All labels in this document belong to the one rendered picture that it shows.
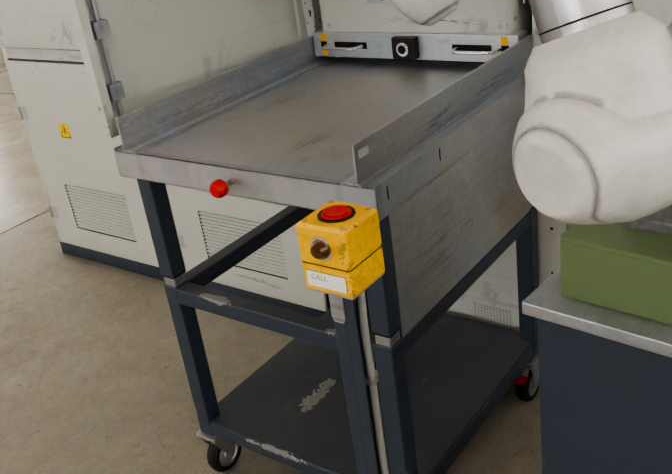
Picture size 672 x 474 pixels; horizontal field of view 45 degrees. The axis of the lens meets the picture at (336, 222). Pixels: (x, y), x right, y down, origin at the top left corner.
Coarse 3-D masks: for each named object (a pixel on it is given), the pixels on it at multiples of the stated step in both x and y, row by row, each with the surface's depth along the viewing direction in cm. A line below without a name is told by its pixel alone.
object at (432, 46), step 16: (320, 32) 196; (336, 32) 194; (352, 32) 191; (368, 32) 189; (384, 32) 186; (400, 32) 184; (512, 32) 170; (320, 48) 198; (368, 48) 190; (384, 48) 187; (432, 48) 180; (448, 48) 178; (464, 48) 176; (480, 48) 173
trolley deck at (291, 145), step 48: (288, 96) 177; (336, 96) 172; (384, 96) 167; (192, 144) 155; (240, 144) 151; (288, 144) 148; (336, 144) 144; (432, 144) 138; (240, 192) 142; (288, 192) 135; (336, 192) 128; (384, 192) 126
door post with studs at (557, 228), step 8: (536, 32) 168; (536, 40) 171; (552, 224) 187; (560, 224) 186; (552, 232) 188; (560, 232) 186; (552, 240) 189; (552, 248) 190; (552, 256) 190; (552, 264) 191; (560, 264) 190; (552, 272) 192
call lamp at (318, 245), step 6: (312, 240) 102; (318, 240) 101; (324, 240) 101; (312, 246) 101; (318, 246) 101; (324, 246) 101; (330, 246) 101; (312, 252) 102; (318, 252) 101; (324, 252) 101; (330, 252) 101; (318, 258) 101; (324, 258) 102
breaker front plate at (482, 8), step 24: (336, 0) 191; (360, 0) 187; (384, 0) 183; (480, 0) 170; (504, 0) 167; (336, 24) 194; (360, 24) 190; (384, 24) 186; (408, 24) 182; (456, 24) 175; (480, 24) 172; (504, 24) 169
